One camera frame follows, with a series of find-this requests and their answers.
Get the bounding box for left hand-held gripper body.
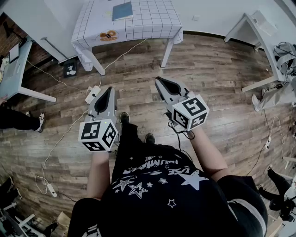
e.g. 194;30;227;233
78;108;119;153

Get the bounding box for person's right forearm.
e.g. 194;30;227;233
191;126;231;183

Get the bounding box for black floor sign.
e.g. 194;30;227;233
62;60;78;79

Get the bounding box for white desk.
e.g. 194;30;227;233
223;12;296;93

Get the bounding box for person's left forearm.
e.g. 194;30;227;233
86;150;111;200

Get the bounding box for white grid tablecloth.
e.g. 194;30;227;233
71;0;184;72

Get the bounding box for teal notebook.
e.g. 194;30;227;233
112;1;134;22

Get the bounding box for white cable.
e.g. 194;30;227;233
35;114;90;195
99;38;148;88

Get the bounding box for person's black trousers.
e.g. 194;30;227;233
113;122;158;162

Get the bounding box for white tablet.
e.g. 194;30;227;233
8;43;20;63

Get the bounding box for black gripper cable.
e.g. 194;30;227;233
168;121;196;162

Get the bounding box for black star print shirt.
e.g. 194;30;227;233
68;144;269;237

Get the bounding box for pale blue desk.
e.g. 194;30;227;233
0;40;57;103

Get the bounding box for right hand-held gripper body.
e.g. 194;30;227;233
164;88;210;131

